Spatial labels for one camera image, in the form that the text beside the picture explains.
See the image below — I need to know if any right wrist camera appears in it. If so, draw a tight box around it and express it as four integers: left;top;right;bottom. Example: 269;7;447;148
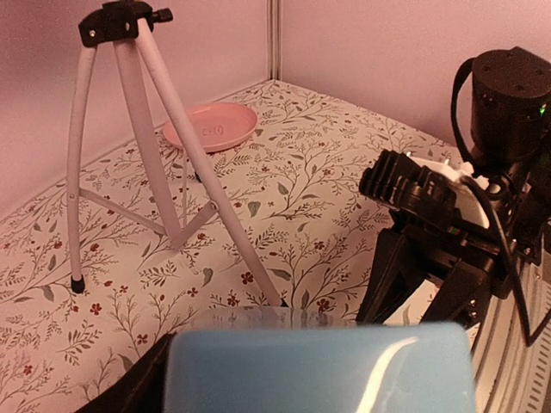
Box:
359;150;490;231

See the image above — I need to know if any right aluminium frame post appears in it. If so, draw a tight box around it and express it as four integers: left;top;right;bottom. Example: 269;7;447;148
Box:
267;0;283;80

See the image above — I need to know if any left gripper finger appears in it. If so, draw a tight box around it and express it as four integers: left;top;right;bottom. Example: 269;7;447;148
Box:
77;333;172;413

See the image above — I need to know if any floral table mat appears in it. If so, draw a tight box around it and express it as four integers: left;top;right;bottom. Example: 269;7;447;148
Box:
1;81;461;412

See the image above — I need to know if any lilac music stand with tripod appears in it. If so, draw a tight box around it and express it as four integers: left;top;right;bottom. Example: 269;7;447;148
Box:
66;1;286;306

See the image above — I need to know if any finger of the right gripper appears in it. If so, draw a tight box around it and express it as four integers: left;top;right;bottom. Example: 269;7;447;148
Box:
356;227;430;323
421;262;492;330

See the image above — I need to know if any blue metronome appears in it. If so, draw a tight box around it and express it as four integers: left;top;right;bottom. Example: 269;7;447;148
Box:
163;306;476;412

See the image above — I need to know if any front aluminium rail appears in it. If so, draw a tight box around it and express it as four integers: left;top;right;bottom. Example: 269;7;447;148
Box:
471;231;551;413

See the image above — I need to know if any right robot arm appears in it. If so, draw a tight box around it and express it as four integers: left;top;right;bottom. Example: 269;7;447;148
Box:
356;47;550;343

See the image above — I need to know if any pink plate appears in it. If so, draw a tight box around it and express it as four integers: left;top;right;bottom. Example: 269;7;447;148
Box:
186;102;258;154

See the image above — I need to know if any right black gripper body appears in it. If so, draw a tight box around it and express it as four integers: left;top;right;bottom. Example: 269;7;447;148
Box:
393;171;550;299

